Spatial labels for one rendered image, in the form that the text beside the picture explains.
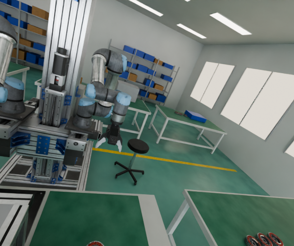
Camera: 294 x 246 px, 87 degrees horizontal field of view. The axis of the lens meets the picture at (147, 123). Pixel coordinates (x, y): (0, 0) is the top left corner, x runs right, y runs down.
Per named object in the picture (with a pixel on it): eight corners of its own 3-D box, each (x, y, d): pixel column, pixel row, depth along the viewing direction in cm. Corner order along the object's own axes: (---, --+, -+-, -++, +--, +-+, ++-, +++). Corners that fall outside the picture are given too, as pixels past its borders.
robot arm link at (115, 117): (126, 117, 83) (111, 113, 80) (123, 124, 85) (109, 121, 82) (125, 112, 90) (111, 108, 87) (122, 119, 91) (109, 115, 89)
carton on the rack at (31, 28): (31, 30, 542) (32, 25, 536) (45, 35, 557) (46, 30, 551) (27, 30, 507) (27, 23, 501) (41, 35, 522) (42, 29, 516)
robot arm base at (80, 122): (74, 118, 137) (76, 108, 134) (92, 122, 142) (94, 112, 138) (70, 126, 124) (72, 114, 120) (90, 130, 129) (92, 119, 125)
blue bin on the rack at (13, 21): (14, 24, 525) (14, 17, 518) (29, 29, 538) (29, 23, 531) (7, 22, 488) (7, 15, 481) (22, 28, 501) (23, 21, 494)
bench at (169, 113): (146, 127, 459) (156, 104, 433) (197, 139, 525) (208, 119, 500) (155, 144, 380) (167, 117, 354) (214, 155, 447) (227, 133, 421)
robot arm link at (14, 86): (22, 101, 112) (23, 83, 107) (-4, 97, 104) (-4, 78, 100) (25, 95, 121) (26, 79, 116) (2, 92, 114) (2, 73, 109)
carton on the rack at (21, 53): (16, 55, 563) (17, 47, 553) (28, 59, 575) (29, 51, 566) (10, 56, 528) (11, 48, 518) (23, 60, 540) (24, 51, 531)
